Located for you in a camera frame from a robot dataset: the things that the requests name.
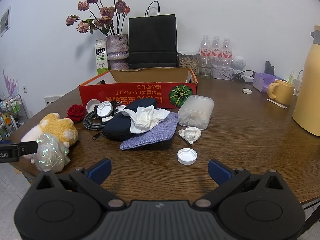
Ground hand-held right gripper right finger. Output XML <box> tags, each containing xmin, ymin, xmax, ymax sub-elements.
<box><xmin>192</xmin><ymin>158</ymin><xmax>285</xmax><ymax>208</ymax></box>

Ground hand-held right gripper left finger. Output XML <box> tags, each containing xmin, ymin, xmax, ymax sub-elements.
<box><xmin>35</xmin><ymin>158</ymin><xmax>125</xmax><ymax>208</ymax></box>

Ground iridescent ball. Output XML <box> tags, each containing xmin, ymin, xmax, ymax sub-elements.
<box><xmin>34</xmin><ymin>133</ymin><xmax>71</xmax><ymax>173</ymax></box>

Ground black braided cable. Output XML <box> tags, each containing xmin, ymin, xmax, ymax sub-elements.
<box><xmin>83</xmin><ymin>101</ymin><xmax>125</xmax><ymax>130</ymax></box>

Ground red artificial rose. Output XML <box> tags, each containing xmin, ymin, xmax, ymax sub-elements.
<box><xmin>66</xmin><ymin>104</ymin><xmax>87</xmax><ymax>124</ymax></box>

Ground white ribbed bottle cap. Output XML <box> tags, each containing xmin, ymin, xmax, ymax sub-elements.
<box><xmin>96</xmin><ymin>101</ymin><xmax>113</xmax><ymax>118</ymax></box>

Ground red cardboard box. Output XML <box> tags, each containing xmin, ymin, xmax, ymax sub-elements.
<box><xmin>78</xmin><ymin>67</ymin><xmax>199</xmax><ymax>109</ymax></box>

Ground brown wooden desktop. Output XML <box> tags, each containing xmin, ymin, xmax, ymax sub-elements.
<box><xmin>5</xmin><ymin>72</ymin><xmax>320</xmax><ymax>204</ymax></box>

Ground metal storage rack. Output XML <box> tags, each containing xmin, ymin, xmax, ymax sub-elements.
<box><xmin>0</xmin><ymin>94</ymin><xmax>28</xmax><ymax>140</ymax></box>

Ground yellow white plush toy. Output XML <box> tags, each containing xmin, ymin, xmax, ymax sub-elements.
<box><xmin>20</xmin><ymin>113</ymin><xmax>79</xmax><ymax>164</ymax></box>

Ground navy zip case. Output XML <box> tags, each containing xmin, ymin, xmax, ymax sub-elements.
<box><xmin>93</xmin><ymin>116</ymin><xmax>133</xmax><ymax>141</ymax></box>

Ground small crumpled white tissue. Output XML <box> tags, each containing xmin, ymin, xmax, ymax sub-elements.
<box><xmin>178</xmin><ymin>127</ymin><xmax>202</xmax><ymax>145</ymax></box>

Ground purple decorative grass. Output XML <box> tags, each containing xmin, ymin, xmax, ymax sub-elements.
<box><xmin>2</xmin><ymin>69</ymin><xmax>19</xmax><ymax>95</ymax></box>

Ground blue woven fabric pouch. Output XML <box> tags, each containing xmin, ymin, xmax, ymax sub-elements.
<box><xmin>119</xmin><ymin>112</ymin><xmax>179</xmax><ymax>151</ymax></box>

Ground translucent cotton swab box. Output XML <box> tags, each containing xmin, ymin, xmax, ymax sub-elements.
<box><xmin>178</xmin><ymin>94</ymin><xmax>215</xmax><ymax>130</ymax></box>

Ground large crumpled white tissue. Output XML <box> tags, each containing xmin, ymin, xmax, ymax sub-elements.
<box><xmin>128</xmin><ymin>105</ymin><xmax>171</xmax><ymax>133</ymax></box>

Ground white paper strip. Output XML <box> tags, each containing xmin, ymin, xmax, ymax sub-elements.
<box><xmin>266</xmin><ymin>99</ymin><xmax>288</xmax><ymax>109</ymax></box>

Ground white tin box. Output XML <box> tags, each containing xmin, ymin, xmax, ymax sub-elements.
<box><xmin>211</xmin><ymin>64</ymin><xmax>233</xmax><ymax>81</ymax></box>

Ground purple tissue pack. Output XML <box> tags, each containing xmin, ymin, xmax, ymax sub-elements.
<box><xmin>252</xmin><ymin>72</ymin><xmax>284</xmax><ymax>93</ymax></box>

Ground yellow mug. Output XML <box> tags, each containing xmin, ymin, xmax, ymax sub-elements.
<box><xmin>267</xmin><ymin>79</ymin><xmax>295</xmax><ymax>105</ymax></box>

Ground clear glass cup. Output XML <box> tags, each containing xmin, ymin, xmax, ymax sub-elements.
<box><xmin>199</xmin><ymin>56</ymin><xmax>215</xmax><ymax>78</ymax></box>

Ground white round speaker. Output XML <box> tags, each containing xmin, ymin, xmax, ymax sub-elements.
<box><xmin>232</xmin><ymin>55</ymin><xmax>246</xmax><ymax>69</ymax></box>

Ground white green milk carton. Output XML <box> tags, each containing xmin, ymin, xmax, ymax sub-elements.
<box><xmin>94</xmin><ymin>39</ymin><xmax>110</xmax><ymax>75</ymax></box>

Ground clear seed container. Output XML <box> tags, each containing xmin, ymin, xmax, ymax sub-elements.
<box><xmin>177</xmin><ymin>51</ymin><xmax>199</xmax><ymax>75</ymax></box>

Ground purple mottled vase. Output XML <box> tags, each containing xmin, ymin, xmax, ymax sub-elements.
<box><xmin>106</xmin><ymin>34</ymin><xmax>130</xmax><ymax>70</ymax></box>

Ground yellow thermos jug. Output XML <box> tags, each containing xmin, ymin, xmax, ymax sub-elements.
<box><xmin>292</xmin><ymin>25</ymin><xmax>320</xmax><ymax>137</ymax></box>

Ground clear water bottle red label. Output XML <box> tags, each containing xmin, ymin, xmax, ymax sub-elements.
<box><xmin>222</xmin><ymin>38</ymin><xmax>233</xmax><ymax>59</ymax></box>
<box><xmin>199</xmin><ymin>35</ymin><xmax>212</xmax><ymax>58</ymax></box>
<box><xmin>211</xmin><ymin>36</ymin><xmax>223</xmax><ymax>58</ymax></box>

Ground black paper bag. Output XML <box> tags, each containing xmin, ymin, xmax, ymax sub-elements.
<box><xmin>128</xmin><ymin>1</ymin><xmax>178</xmax><ymax>69</ymax></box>

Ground dried pink rose bouquet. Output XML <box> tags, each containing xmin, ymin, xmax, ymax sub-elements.
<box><xmin>65</xmin><ymin>0</ymin><xmax>131</xmax><ymax>36</ymax></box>

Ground black chargers and cables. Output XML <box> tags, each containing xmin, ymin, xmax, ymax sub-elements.
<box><xmin>234</xmin><ymin>69</ymin><xmax>254</xmax><ymax>79</ymax></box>

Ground wall poster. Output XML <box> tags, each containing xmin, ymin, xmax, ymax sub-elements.
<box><xmin>0</xmin><ymin>4</ymin><xmax>12</xmax><ymax>37</ymax></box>

